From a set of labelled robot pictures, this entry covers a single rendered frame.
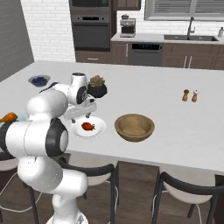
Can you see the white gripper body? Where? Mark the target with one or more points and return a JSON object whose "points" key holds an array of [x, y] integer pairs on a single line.
{"points": [[80, 109]]}

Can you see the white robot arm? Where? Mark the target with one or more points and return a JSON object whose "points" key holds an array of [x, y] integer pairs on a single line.
{"points": [[38, 140]]}

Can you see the red tomato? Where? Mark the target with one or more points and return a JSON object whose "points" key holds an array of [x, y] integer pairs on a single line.
{"points": [[87, 126]]}

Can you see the wooden bowl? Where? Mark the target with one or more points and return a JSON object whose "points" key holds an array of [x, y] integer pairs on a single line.
{"points": [[134, 127]]}

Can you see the blue bowl with blueberries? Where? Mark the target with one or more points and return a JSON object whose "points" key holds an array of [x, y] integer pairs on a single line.
{"points": [[39, 80]]}

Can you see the orange chicken drumstick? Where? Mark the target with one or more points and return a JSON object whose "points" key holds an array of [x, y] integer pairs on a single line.
{"points": [[8, 117]]}

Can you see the white round plate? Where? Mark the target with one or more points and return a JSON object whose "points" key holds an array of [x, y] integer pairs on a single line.
{"points": [[99, 128]]}

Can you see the succulent in black pot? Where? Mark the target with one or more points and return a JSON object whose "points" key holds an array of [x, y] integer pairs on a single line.
{"points": [[97, 86]]}

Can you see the teal plate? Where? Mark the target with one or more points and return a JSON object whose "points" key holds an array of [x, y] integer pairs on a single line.
{"points": [[22, 117]]}

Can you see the brown oven housing cabinet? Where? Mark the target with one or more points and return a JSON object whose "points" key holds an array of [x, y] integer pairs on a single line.
{"points": [[92, 57]]}

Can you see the silver coffee machine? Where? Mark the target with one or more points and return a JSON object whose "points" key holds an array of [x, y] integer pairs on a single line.
{"points": [[127, 26]]}

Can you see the wooden pepper shaker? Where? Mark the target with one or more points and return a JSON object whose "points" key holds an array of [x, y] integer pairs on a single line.
{"points": [[185, 95]]}

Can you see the black microwave oven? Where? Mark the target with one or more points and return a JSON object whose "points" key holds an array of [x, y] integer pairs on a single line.
{"points": [[90, 3]]}

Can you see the white-topped wooden salt shaker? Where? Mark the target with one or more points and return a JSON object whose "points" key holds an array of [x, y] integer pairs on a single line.
{"points": [[194, 96]]}

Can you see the brown base cupboard run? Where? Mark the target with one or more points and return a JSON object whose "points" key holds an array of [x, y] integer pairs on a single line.
{"points": [[189, 57]]}

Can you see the dark sink basin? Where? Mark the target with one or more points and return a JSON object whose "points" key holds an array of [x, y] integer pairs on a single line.
{"points": [[191, 38]]}

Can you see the black sink tap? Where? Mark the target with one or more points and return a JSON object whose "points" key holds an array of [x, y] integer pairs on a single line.
{"points": [[190, 27]]}

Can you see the window with grey blinds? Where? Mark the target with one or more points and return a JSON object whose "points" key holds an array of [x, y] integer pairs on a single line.
{"points": [[185, 8]]}

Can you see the white soap bottle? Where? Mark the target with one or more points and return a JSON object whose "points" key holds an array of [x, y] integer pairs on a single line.
{"points": [[221, 32]]}

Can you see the black wall oven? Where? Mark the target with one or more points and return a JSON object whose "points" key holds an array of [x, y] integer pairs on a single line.
{"points": [[91, 33]]}

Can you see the brown wall cupboard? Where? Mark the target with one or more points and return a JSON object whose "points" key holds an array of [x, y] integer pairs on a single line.
{"points": [[127, 4]]}

